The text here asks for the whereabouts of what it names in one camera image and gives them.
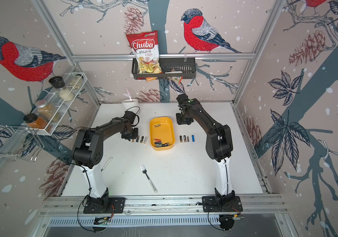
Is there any yellow plastic storage box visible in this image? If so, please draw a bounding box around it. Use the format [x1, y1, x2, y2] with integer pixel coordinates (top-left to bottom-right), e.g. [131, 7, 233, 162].
[149, 117, 175, 151]

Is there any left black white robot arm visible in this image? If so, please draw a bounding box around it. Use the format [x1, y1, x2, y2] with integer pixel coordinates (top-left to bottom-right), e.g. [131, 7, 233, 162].
[72, 111, 139, 214]

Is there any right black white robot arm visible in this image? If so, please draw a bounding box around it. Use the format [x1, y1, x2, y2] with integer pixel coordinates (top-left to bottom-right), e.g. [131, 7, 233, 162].
[176, 93, 235, 208]

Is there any white ceramic cup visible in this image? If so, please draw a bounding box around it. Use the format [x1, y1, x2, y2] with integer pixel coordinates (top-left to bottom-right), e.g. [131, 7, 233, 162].
[122, 99, 140, 114]

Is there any silver metal fork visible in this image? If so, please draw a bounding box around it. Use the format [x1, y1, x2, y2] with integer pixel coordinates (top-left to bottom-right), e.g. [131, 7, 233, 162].
[140, 165, 158, 193]

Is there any small clear spice jar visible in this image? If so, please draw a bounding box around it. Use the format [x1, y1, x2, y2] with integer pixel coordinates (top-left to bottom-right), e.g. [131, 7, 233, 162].
[69, 74, 83, 89]

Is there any red cassava chips bag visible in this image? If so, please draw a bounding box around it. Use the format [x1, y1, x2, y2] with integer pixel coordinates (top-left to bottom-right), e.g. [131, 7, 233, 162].
[126, 31, 163, 82]

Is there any clear acrylic spice rack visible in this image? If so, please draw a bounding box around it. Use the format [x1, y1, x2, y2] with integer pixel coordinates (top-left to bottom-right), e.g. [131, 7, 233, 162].
[21, 72, 87, 136]

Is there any silver lid spice jar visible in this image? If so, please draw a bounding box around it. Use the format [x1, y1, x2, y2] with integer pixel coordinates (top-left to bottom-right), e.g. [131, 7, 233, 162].
[35, 100, 61, 122]

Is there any red spice jar black lid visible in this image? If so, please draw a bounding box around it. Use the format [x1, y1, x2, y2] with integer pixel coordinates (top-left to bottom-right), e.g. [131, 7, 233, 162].
[24, 113, 52, 131]

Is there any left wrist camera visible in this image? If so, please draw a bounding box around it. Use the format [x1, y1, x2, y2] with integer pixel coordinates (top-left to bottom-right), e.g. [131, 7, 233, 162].
[123, 111, 138, 125]

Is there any silver spoon white handle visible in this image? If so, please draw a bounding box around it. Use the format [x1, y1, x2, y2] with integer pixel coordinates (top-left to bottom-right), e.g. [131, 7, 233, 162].
[101, 157, 113, 171]

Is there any black wall basket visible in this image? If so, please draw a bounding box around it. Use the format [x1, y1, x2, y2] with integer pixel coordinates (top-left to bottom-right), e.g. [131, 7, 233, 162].
[131, 57, 196, 80]

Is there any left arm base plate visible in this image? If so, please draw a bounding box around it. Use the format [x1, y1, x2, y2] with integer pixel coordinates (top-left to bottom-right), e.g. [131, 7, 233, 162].
[83, 197, 126, 214]

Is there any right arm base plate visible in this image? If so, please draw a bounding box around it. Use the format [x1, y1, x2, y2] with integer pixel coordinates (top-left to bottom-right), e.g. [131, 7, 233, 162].
[201, 196, 243, 212]

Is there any wire rack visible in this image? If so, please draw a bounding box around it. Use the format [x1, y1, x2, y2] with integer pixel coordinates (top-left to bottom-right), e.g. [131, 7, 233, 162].
[0, 126, 45, 162]

